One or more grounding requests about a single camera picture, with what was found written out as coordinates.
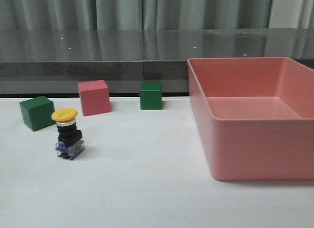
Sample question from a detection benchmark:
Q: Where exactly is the left green wooden cube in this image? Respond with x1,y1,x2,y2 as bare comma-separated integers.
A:
19,96,55,131

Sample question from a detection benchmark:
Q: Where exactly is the yellow push button switch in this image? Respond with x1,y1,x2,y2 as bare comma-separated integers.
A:
51,108,85,160

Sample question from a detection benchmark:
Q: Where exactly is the pink wooden cube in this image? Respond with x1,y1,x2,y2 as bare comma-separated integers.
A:
78,80,111,116

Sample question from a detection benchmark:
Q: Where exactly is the right green wooden cube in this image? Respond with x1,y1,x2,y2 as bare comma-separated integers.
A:
139,82,162,110

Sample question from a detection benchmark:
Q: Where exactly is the green wooden cube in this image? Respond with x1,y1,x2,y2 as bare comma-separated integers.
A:
139,82,162,110
19,96,55,131

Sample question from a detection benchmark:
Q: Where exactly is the dark glossy counter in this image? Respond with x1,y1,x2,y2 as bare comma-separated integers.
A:
0,28,314,97

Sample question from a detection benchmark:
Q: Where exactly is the pink plastic bin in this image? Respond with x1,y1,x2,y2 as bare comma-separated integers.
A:
187,57,314,180

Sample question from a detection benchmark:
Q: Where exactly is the grey curtain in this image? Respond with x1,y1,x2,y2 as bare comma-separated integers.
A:
0,0,314,30

